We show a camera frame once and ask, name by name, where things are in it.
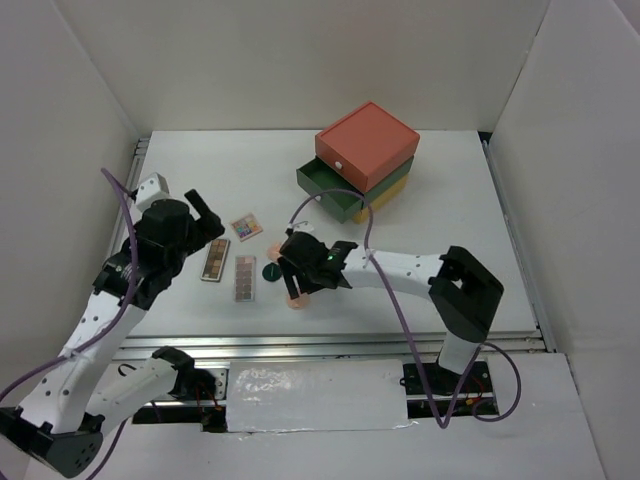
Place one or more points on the dark green cushion puff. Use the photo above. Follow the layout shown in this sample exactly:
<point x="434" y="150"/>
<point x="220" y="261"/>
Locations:
<point x="271" y="272"/>

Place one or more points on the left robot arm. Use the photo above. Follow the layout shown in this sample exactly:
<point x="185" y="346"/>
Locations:
<point x="63" y="421"/>

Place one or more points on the peach makeup sponge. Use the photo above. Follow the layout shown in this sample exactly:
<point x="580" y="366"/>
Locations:
<point x="273" y="252"/>

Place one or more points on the yellow drawer box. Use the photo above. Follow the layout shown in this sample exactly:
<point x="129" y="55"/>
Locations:
<point x="385" y="191"/>

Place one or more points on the aluminium table rail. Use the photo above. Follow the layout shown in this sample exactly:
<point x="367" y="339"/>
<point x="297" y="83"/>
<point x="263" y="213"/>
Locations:
<point x="450" y="200"/>

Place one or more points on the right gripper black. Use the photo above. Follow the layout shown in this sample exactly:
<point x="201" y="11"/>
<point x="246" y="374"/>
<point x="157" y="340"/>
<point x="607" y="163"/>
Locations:
<point x="290" y="267"/>

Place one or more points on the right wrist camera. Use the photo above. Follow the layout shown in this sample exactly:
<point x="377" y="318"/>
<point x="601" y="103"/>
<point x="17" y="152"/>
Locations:
<point x="300" y="226"/>

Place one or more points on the colourful square eyeshadow palette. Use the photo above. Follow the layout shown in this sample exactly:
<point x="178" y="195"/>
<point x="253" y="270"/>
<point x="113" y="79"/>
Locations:
<point x="246" y="227"/>

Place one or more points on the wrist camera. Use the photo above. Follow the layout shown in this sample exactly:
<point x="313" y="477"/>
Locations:
<point x="150" y="189"/>
<point x="300" y="226"/>

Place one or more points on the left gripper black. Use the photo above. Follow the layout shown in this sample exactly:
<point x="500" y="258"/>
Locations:
<point x="210" y="226"/>

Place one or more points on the pink-brown eyeshadow palette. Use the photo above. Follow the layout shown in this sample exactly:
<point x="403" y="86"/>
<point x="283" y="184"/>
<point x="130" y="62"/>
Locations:
<point x="244" y="278"/>

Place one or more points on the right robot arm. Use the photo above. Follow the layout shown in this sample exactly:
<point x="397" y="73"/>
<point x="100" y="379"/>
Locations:
<point x="465" y="294"/>

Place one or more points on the peach round puff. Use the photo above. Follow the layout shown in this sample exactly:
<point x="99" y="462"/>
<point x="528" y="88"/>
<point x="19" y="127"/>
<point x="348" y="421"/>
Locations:
<point x="298" y="303"/>

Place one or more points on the white front cover panel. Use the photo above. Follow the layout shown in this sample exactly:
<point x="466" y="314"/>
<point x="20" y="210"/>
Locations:
<point x="329" y="395"/>

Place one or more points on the brown eyeshadow palette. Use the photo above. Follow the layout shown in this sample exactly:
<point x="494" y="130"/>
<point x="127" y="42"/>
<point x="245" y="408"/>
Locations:
<point x="215" y="260"/>

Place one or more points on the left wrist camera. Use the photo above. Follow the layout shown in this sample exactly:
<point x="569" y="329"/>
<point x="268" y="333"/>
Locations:
<point x="150" y="189"/>

